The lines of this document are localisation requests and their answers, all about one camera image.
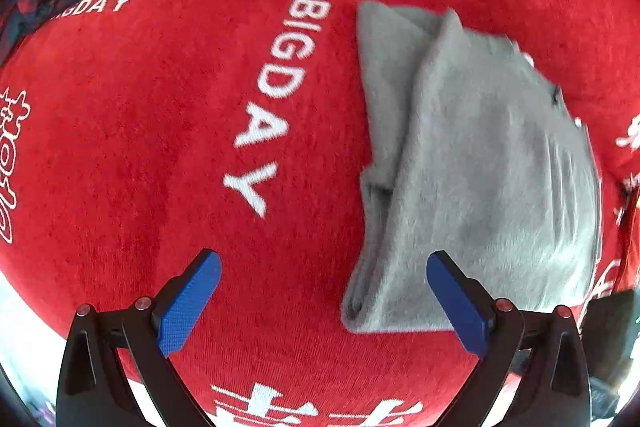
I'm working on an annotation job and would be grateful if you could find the red printed blanket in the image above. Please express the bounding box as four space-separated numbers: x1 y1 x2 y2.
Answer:
0 0 640 427

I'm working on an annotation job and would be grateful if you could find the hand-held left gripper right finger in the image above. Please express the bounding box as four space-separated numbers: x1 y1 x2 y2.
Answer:
426 250 592 427

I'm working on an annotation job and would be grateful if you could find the grey knit sweater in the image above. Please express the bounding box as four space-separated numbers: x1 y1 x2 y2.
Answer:
341 0 603 334

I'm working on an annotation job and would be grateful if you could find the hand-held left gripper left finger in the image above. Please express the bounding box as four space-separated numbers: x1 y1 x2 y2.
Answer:
56 248 222 427

